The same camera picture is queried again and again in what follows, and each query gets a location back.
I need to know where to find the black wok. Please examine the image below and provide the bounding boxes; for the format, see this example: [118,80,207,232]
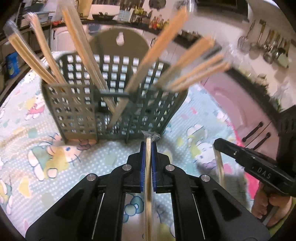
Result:
[92,12,116,21]

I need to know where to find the wooden chopstick pair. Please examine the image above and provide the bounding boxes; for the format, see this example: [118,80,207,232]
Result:
[107,5,189,130]
[3,20,57,84]
[165,54,231,92]
[154,36,215,88]
[26,12,67,84]
[142,131,159,240]
[59,1,109,91]

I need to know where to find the blue canister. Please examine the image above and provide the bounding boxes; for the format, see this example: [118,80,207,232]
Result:
[6,52,20,78]

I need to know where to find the hanging strainer ladle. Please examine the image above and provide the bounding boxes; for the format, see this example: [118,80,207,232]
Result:
[237,20,256,53]

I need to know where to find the hello kitty table cloth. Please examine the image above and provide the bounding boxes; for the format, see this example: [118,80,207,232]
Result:
[0,51,255,241]

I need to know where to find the person right hand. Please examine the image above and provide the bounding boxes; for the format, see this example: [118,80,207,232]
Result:
[250,181,293,227]

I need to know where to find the blue knife block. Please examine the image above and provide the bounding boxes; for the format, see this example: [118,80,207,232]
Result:
[117,9,131,22]

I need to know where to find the green hanging spatula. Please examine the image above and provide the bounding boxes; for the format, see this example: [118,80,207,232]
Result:
[277,41,290,69]

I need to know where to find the green plastic utensil basket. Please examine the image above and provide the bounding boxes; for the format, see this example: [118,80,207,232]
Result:
[41,28,187,142]

